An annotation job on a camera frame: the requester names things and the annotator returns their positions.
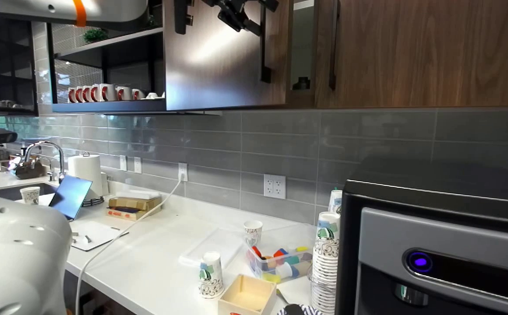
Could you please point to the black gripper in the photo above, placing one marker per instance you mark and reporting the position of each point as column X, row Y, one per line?
column 238, row 4

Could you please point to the steel-faced cabinet door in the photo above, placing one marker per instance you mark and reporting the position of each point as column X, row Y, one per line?
column 219, row 64

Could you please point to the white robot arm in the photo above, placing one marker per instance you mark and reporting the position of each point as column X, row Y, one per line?
column 19, row 251

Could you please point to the wooden cabinet door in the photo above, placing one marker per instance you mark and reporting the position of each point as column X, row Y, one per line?
column 429, row 53

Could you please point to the red and white mug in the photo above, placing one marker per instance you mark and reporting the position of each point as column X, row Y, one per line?
column 84, row 94
column 123, row 94
column 137, row 95
column 103, row 92
column 72, row 95

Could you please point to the green plant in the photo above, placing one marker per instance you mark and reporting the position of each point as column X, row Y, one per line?
column 95, row 36

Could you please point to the patterned paper cup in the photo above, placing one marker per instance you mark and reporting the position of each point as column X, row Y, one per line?
column 252, row 234
column 210, row 277

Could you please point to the white paper towel roll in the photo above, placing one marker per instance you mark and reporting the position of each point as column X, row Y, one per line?
column 86, row 172

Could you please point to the chrome sink faucet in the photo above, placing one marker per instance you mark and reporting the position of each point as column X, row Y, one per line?
column 52, row 150

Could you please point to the tall stack of paper cups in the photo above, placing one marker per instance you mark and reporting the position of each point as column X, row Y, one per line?
column 326, row 256

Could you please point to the white paper sheet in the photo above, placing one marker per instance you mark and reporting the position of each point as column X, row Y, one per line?
column 96, row 235

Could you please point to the brown sink caddy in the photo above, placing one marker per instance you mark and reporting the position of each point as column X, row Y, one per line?
column 30, row 171

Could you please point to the small white cup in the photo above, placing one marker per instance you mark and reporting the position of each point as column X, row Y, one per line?
column 30, row 195

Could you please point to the white napkin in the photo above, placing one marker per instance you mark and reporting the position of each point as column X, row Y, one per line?
column 294, row 291

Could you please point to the square wooden box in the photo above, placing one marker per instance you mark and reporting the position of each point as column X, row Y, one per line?
column 247, row 297

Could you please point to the blue patterned paper bowl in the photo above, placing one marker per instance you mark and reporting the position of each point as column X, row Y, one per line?
column 312, row 311

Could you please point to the stainless steel ice machine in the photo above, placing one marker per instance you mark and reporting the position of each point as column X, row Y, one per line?
column 440, row 256

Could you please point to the open black wall shelf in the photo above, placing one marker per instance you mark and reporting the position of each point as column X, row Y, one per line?
column 114, row 55

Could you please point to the wide white wall outlet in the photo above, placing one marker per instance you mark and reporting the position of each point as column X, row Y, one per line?
column 273, row 186

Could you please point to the glass door wall cabinet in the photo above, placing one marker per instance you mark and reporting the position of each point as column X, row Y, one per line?
column 9, row 64

